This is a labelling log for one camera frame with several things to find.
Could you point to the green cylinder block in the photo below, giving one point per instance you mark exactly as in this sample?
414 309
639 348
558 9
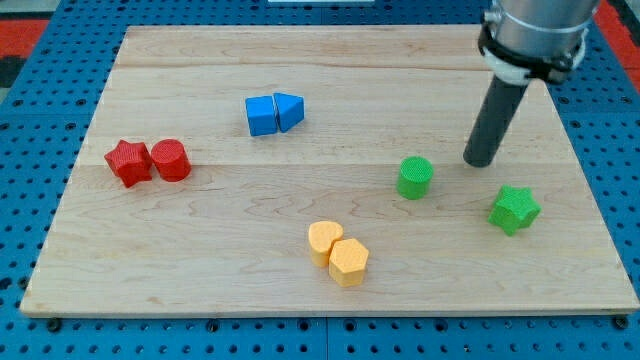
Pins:
414 177

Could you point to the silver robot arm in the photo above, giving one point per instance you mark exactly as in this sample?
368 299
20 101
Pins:
523 40

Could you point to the yellow heart block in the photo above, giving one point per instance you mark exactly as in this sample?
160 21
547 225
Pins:
322 235

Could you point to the blue triangle block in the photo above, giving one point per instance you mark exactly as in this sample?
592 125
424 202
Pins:
290 110

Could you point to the yellow hexagon block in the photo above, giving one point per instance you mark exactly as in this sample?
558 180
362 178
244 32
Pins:
348 262

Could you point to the blue cube block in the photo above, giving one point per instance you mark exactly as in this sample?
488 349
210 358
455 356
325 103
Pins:
261 116

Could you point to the wooden board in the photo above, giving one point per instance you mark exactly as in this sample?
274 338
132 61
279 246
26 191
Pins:
230 240

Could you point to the red cylinder block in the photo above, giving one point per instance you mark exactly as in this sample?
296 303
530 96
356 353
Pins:
170 159

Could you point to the red star block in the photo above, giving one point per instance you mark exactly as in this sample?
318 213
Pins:
130 162

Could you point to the green star block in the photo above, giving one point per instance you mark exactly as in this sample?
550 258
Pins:
513 209

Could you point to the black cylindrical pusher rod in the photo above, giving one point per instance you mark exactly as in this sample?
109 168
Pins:
499 106

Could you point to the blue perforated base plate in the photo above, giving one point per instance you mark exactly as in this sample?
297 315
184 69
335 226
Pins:
63 52

